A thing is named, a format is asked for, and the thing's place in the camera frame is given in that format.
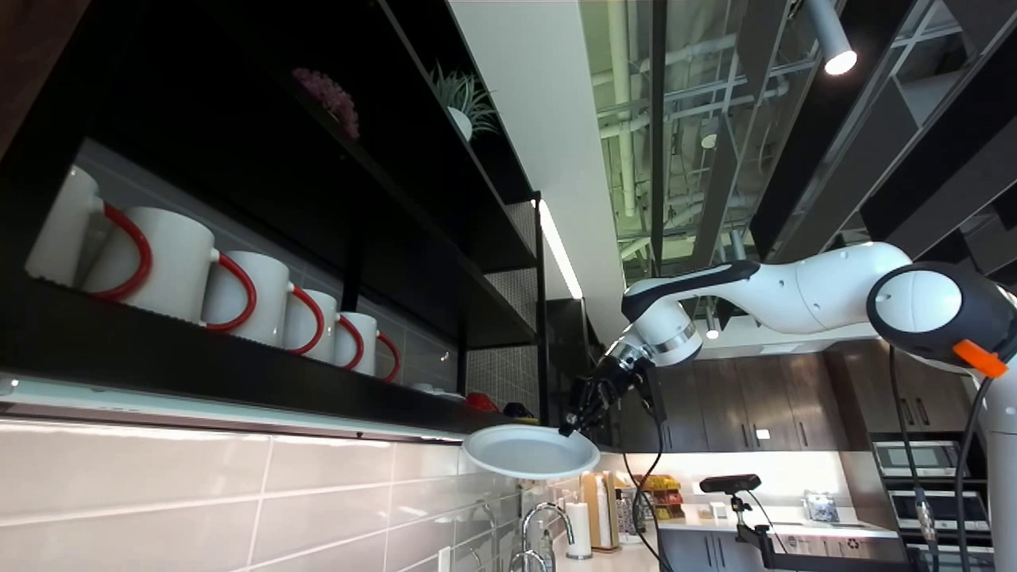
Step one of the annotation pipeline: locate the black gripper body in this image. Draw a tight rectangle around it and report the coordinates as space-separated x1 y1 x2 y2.
593 338 655 401

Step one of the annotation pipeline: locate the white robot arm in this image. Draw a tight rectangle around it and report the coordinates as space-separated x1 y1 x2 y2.
561 241 1017 572

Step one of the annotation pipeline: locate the paper towel roll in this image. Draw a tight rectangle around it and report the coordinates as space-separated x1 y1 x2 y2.
567 501 592 559

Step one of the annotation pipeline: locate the red bowl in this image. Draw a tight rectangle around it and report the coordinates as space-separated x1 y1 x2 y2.
467 395 500 414

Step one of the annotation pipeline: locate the chrome kitchen faucet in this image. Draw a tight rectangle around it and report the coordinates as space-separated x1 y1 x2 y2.
509 500 573 572

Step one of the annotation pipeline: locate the green plant in white pot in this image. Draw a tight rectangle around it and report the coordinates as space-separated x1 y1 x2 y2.
428 66 495 141

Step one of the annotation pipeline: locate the ceiling spot light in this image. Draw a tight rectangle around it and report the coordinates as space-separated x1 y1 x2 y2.
804 0 859 76

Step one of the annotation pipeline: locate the purple flower plant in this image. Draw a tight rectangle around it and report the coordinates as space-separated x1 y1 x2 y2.
294 66 360 141

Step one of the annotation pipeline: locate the leftmost white mug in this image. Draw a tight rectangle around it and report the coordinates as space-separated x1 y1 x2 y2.
27 164 106 285

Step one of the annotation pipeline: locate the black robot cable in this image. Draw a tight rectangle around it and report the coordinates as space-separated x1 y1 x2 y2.
608 363 670 572

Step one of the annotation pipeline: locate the black camera on stand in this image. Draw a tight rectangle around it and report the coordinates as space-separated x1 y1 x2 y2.
699 472 764 519

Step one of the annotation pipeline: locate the white red-handled mug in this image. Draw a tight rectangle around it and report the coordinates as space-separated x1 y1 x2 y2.
333 312 379 374
375 332 403 381
283 285 338 363
203 251 288 347
84 207 215 320

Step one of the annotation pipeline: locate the built-in wall oven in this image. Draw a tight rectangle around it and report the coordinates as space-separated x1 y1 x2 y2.
874 437 996 572

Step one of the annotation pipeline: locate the black wall shelf unit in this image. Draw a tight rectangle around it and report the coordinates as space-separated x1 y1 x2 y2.
0 0 544 436

